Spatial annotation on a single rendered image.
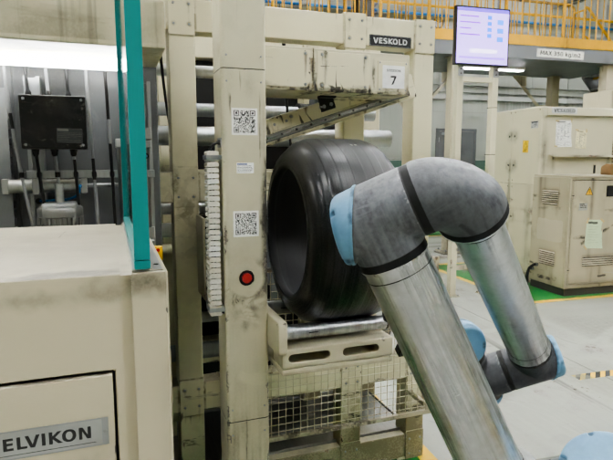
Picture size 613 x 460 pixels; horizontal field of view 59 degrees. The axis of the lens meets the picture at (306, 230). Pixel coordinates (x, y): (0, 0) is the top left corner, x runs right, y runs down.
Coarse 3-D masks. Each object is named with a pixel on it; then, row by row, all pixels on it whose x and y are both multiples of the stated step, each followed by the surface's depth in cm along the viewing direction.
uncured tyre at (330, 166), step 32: (288, 160) 164; (320, 160) 151; (352, 160) 153; (384, 160) 158; (288, 192) 193; (320, 192) 146; (288, 224) 197; (320, 224) 145; (288, 256) 196; (320, 256) 146; (288, 288) 176; (320, 288) 150; (352, 288) 150; (320, 320) 162
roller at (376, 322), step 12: (300, 324) 158; (312, 324) 159; (324, 324) 160; (336, 324) 161; (348, 324) 162; (360, 324) 163; (372, 324) 165; (384, 324) 166; (288, 336) 156; (300, 336) 157; (312, 336) 159
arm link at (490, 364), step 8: (480, 360) 116; (488, 360) 118; (496, 360) 117; (488, 368) 117; (496, 368) 116; (488, 376) 116; (496, 376) 115; (504, 376) 115; (496, 384) 115; (504, 384) 115; (496, 392) 117; (504, 392) 117; (496, 400) 118
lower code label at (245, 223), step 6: (234, 216) 154; (240, 216) 154; (246, 216) 155; (252, 216) 156; (258, 216) 156; (234, 222) 154; (240, 222) 155; (246, 222) 155; (252, 222) 156; (258, 222) 156; (234, 228) 154; (240, 228) 155; (246, 228) 155; (252, 228) 156; (258, 228) 157; (234, 234) 154; (240, 234) 155; (246, 234) 156; (252, 234) 156; (258, 234) 157
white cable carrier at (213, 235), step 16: (208, 160) 150; (208, 176) 151; (208, 192) 152; (208, 208) 152; (208, 224) 157; (208, 240) 157; (208, 256) 158; (208, 272) 159; (208, 288) 159; (208, 304) 160
